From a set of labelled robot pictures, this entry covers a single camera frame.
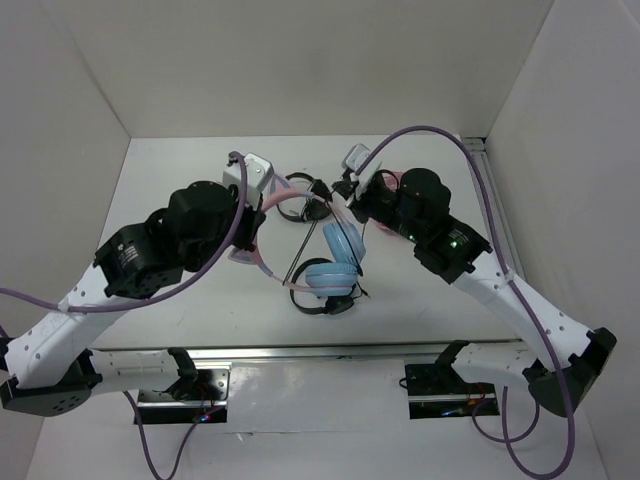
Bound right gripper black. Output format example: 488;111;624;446
334;174;423;241

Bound thin black headphone cable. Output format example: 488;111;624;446
280;192;374;301

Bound pink blue cat-ear headphones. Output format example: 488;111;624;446
228;174;366;297

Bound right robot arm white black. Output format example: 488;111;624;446
338;168;617;417

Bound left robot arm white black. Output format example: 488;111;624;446
1;181;265;417

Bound black headphones far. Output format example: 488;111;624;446
270;172;332;223

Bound pink gaming headset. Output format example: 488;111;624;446
370;169;403;236

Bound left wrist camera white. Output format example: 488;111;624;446
222;151;274;210

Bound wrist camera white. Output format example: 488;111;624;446
341;144;382;208
222;151;274;210

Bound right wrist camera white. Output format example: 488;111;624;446
341;144;382;208

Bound aluminium side rail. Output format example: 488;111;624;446
461;137;526;279

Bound aluminium front rail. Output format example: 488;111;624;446
179;339;526;364

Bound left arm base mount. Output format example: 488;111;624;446
135;362;231;425

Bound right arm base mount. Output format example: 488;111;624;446
398;363;499;420

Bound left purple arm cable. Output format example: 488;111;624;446
0;154;249;480

